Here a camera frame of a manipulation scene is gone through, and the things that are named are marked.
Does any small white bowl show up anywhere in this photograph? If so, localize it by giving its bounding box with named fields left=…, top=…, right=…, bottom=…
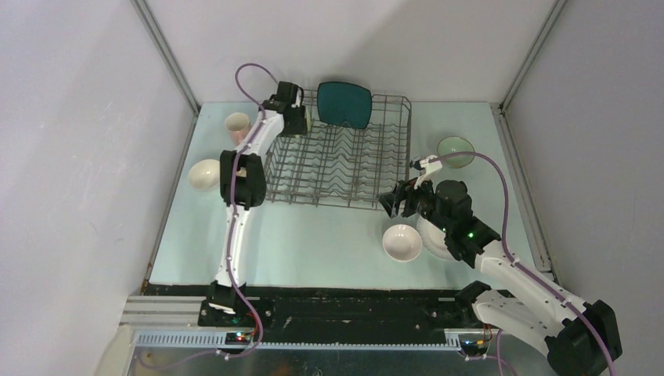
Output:
left=381, top=224, right=423, bottom=262

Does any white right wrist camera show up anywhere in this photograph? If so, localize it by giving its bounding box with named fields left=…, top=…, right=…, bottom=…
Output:
left=410, top=155, right=443, bottom=189

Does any teal square plate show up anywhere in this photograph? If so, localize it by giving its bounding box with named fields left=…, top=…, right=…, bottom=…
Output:
left=316, top=81, right=372, bottom=129

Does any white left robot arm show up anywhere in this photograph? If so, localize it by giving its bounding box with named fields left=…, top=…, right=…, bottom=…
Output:
left=198, top=81, right=310, bottom=327

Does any large white plate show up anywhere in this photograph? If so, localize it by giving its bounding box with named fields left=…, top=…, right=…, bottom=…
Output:
left=416, top=217, right=455, bottom=262

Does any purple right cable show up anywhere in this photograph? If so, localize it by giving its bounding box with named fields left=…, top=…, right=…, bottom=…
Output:
left=433, top=151, right=619, bottom=376

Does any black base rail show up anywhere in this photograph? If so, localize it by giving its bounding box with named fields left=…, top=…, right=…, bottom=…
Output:
left=121, top=285, right=497, bottom=353

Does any pink mug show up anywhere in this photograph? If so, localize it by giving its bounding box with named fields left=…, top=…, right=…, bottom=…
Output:
left=224, top=112, right=251, bottom=146

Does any green ceramic bowl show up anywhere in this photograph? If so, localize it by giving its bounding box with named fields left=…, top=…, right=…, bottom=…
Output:
left=437, top=136, right=475, bottom=168

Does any grey wire dish rack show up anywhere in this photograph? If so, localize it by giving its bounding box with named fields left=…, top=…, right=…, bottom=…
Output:
left=264, top=89, right=412, bottom=210

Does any light green mug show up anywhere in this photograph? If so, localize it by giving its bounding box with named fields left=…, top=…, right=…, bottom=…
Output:
left=305, top=107, right=312, bottom=132

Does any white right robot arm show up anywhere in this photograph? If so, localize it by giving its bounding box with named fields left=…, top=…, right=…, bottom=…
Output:
left=377, top=179, right=623, bottom=375

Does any white bowl left side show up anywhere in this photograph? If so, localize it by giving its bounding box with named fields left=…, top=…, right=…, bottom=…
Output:
left=187, top=159, right=221, bottom=191

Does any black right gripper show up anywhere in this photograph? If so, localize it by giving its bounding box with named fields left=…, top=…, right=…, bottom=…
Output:
left=376, top=172, right=452, bottom=234

